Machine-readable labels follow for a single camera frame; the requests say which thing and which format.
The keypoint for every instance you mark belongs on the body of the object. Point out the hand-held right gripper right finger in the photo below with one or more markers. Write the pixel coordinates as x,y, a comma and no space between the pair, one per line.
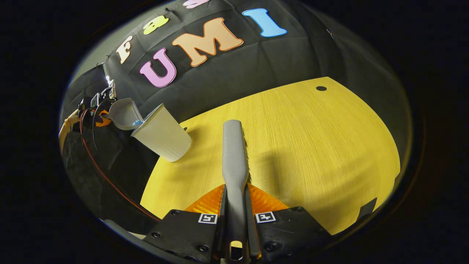
289,231

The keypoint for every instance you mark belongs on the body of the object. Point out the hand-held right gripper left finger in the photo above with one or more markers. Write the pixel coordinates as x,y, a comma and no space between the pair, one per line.
183,234

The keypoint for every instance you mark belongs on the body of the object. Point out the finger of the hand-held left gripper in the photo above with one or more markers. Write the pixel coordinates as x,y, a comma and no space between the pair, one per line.
103,121

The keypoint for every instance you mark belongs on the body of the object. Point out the grey plastic dustpan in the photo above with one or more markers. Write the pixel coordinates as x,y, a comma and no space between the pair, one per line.
124,113

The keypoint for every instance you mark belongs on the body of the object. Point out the blue candy wrapper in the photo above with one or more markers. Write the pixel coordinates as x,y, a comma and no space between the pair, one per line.
137,122

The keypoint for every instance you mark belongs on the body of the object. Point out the white ribbed garbage bin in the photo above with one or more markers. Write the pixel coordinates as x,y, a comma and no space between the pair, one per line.
165,137

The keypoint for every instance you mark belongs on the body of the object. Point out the small grey broom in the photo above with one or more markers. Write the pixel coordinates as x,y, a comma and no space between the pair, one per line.
234,154

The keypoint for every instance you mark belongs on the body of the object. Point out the wooden desktop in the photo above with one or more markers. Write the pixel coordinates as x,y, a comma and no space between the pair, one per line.
311,146

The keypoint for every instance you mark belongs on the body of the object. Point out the black backdrop cloth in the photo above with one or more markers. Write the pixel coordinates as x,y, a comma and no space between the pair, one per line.
256,66

